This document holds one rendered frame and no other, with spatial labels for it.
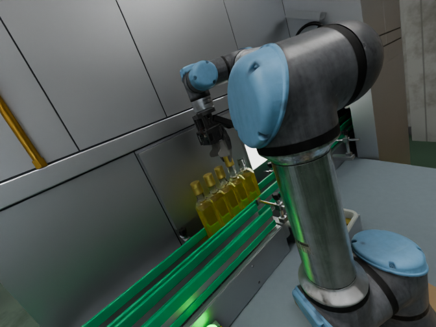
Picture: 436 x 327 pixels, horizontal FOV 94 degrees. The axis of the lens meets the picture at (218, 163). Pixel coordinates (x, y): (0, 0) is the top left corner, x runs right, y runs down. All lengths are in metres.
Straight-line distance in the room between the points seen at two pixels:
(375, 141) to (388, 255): 1.04
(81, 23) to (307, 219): 0.82
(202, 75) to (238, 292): 0.67
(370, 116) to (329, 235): 1.15
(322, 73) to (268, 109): 0.08
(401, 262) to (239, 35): 1.07
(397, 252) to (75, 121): 0.87
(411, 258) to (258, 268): 0.44
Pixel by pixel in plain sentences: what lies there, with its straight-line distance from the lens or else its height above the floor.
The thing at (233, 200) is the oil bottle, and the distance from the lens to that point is 0.81.
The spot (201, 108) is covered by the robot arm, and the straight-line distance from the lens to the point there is 0.72.
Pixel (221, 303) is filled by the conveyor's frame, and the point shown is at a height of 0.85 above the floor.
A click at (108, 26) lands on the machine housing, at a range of 0.89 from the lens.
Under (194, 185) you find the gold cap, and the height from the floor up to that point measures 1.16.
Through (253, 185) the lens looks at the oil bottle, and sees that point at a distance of 0.87.
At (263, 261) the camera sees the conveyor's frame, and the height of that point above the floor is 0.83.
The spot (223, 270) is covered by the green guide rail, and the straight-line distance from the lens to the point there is 0.72.
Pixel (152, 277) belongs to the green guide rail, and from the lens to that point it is 0.80.
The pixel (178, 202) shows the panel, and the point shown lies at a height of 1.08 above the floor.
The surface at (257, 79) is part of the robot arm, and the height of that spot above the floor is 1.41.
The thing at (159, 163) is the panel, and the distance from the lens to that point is 0.79.
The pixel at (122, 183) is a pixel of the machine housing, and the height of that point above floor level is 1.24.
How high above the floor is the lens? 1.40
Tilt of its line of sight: 17 degrees down
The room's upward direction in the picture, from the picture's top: 21 degrees counter-clockwise
